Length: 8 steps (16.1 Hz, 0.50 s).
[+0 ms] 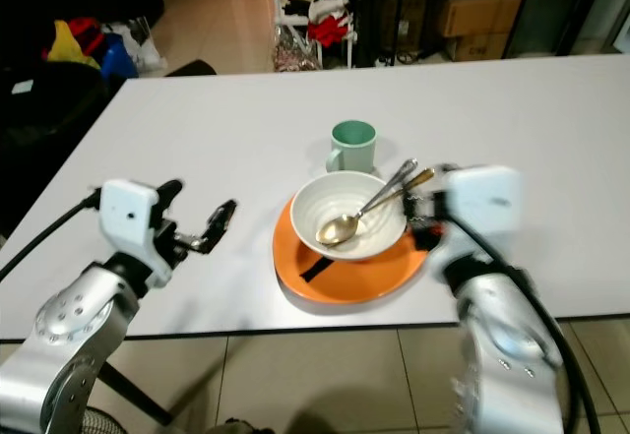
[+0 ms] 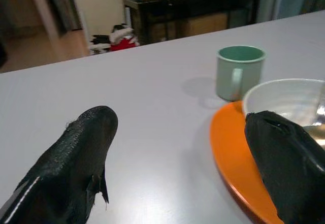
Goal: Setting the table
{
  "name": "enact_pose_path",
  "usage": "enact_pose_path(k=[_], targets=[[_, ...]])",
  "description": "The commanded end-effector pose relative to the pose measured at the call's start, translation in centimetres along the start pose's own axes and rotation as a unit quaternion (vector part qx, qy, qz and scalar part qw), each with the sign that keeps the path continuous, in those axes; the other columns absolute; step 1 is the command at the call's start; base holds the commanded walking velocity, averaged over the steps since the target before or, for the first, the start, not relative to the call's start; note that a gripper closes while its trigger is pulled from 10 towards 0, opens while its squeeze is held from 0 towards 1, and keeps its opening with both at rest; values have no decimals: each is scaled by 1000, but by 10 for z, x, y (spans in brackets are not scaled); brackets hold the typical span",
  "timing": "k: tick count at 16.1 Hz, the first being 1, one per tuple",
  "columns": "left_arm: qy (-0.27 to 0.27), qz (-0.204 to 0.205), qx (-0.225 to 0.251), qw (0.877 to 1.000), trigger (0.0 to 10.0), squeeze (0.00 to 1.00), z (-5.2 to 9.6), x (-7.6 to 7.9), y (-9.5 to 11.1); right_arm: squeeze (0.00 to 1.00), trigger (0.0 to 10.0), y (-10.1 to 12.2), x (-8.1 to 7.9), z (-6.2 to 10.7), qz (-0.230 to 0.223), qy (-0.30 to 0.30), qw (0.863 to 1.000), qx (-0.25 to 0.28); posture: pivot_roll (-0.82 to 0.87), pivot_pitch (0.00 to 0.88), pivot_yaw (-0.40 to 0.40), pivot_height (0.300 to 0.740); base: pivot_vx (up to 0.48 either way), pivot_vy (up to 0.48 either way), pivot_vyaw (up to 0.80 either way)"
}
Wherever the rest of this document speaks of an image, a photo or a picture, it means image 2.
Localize golden metal spoon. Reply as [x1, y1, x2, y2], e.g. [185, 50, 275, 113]
[303, 81, 325, 142]

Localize red cloth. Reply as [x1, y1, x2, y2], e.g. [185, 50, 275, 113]
[109, 36, 139, 52]

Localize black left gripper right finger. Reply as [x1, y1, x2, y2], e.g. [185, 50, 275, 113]
[244, 110, 325, 224]

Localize black and white clothes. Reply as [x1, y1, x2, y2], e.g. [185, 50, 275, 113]
[110, 23, 135, 42]

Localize dark wooden sideboard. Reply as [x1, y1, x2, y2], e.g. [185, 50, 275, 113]
[123, 0, 262, 46]

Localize pale green mug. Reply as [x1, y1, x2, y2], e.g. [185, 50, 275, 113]
[215, 45, 267, 102]

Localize brown cardboard box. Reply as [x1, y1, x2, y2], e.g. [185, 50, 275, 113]
[181, 13, 228, 38]

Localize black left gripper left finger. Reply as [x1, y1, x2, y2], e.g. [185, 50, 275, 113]
[0, 105, 119, 224]

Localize orange plate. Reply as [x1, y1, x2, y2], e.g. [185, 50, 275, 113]
[210, 100, 285, 224]

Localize white bowl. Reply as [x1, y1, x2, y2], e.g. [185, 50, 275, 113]
[242, 78, 325, 147]

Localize patterned fabric bag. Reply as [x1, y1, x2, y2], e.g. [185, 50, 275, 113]
[89, 34, 112, 54]

